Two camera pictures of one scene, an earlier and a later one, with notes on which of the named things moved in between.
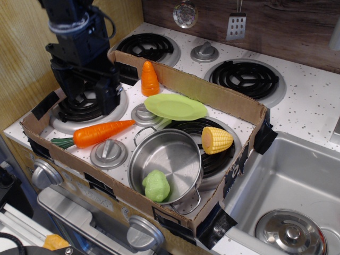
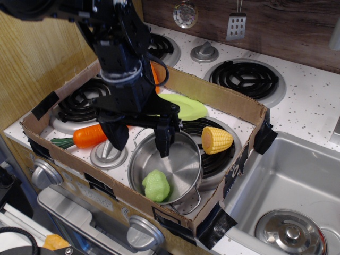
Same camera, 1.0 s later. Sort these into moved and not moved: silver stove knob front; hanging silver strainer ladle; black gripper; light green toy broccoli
Moved: black gripper
Not moved: hanging silver strainer ladle; light green toy broccoli; silver stove knob front
